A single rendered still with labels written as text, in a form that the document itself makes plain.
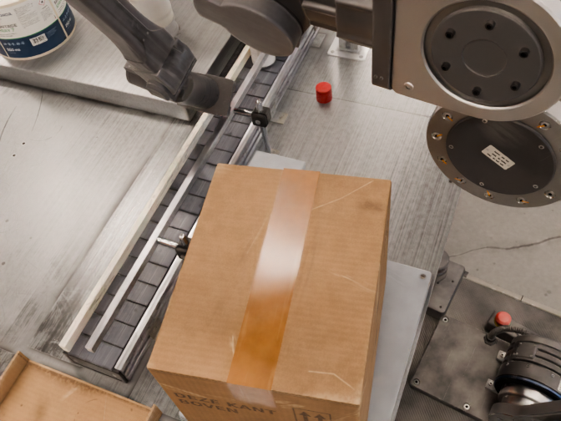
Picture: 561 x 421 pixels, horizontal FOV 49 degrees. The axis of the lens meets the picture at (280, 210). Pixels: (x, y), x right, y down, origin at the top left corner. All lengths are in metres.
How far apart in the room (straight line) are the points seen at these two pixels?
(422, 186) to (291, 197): 0.43
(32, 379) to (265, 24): 0.76
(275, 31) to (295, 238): 0.30
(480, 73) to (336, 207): 0.35
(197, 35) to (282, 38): 0.93
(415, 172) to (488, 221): 1.00
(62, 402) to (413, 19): 0.82
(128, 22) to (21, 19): 0.64
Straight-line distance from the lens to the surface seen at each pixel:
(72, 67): 1.49
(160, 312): 1.06
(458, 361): 1.63
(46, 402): 1.08
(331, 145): 1.23
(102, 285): 1.04
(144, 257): 0.98
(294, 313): 0.71
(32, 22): 1.51
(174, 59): 0.96
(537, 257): 2.12
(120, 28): 0.89
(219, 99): 1.11
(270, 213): 0.78
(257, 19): 0.54
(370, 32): 0.49
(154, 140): 1.32
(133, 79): 1.07
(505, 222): 2.17
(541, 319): 1.74
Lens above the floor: 1.75
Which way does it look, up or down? 54 degrees down
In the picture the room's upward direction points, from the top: 11 degrees counter-clockwise
